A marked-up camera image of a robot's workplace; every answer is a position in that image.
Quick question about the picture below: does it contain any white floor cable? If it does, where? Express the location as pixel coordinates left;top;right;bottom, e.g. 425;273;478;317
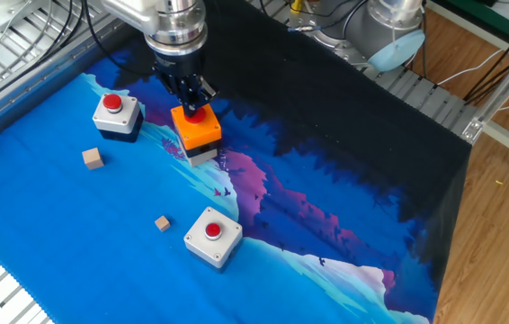
436;48;505;87

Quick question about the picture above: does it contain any aluminium frame post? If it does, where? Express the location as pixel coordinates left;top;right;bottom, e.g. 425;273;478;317
460;31;509;145

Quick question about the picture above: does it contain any aluminium table edge rail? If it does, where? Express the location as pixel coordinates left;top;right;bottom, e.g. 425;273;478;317
0;13;134;154

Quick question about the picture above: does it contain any black table cable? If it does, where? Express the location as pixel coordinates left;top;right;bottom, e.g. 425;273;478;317
0;0;80;116

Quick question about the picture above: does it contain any black floor cable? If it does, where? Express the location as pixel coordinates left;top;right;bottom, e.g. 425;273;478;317
463;11;509;104

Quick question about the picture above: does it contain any orange box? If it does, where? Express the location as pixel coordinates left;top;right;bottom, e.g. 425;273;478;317
171;103;223;167

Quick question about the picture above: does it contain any grey box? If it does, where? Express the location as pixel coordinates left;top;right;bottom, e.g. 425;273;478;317
183;206;244;275
92;93;144;144

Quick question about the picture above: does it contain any large wooden cube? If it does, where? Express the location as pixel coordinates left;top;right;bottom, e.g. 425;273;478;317
81;147;105;171

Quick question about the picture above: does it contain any blue mountain landscape cloth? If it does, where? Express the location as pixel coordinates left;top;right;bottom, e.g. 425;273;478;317
0;0;474;324

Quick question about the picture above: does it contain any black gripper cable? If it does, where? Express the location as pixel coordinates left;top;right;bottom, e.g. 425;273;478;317
81;0;159;80

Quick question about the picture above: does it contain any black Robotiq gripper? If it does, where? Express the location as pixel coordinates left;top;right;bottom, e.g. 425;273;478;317
151;43;219;119

